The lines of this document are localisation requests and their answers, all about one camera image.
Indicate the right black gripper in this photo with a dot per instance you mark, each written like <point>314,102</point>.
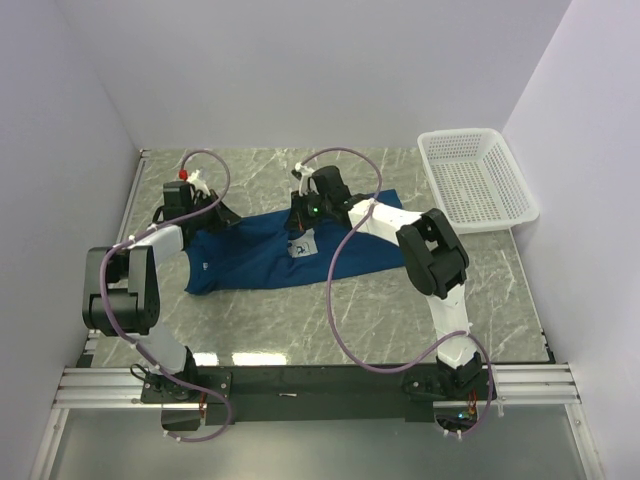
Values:
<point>298,218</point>

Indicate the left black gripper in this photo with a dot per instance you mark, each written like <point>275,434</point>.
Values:
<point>214,213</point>

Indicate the blue cartoon print t-shirt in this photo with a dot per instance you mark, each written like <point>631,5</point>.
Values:
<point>260,254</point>

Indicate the white plastic perforated basket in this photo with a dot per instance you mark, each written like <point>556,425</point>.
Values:
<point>475,180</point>

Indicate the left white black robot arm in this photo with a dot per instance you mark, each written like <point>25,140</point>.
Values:
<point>121,296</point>

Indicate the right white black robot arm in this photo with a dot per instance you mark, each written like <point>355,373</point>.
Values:
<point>434,259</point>

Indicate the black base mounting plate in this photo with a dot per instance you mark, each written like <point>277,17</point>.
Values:
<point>222,395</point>

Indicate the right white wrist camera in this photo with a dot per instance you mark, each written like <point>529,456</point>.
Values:
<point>303,174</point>

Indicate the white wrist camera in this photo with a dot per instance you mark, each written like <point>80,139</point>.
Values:
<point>303,174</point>
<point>197,179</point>

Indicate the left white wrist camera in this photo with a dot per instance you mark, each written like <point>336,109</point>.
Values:
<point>197,179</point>

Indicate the aluminium frame rail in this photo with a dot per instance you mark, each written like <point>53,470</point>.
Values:
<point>535,384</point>

